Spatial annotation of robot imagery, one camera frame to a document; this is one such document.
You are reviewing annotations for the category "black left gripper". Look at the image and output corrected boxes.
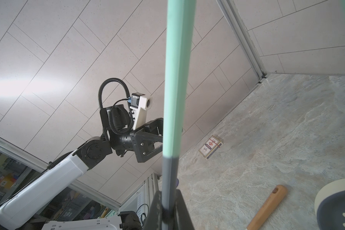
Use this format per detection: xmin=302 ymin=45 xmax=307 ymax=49
xmin=115 ymin=118 xmax=163 ymax=163

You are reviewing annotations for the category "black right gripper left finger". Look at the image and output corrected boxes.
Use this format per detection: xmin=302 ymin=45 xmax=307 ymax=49
xmin=143 ymin=191 xmax=163 ymax=230

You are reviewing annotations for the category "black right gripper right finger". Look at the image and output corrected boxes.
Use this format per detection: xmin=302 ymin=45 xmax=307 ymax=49
xmin=175 ymin=189 xmax=195 ymax=230

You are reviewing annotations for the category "grey skimmer green handle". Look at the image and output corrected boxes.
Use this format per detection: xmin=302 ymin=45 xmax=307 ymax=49
xmin=162 ymin=1 xmax=196 ymax=230
xmin=317 ymin=192 xmax=345 ymax=230

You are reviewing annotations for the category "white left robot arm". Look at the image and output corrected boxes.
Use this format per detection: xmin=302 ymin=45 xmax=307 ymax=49
xmin=0 ymin=104 xmax=163 ymax=230

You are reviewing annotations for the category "cream utensil rack stand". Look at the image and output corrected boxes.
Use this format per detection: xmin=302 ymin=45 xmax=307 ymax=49
xmin=314 ymin=178 xmax=345 ymax=216

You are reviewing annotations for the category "playing card box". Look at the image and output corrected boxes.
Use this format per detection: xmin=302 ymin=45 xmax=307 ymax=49
xmin=199 ymin=136 xmax=223 ymax=160

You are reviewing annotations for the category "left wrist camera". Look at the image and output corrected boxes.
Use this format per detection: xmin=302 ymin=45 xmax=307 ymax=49
xmin=130 ymin=93 xmax=152 ymax=130

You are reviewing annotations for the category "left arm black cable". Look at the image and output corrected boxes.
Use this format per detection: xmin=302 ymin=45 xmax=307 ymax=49
xmin=97 ymin=77 xmax=134 ymax=136

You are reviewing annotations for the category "cream skimmer wooden handle left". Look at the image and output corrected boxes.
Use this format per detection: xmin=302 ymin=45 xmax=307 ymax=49
xmin=246 ymin=185 xmax=288 ymax=230

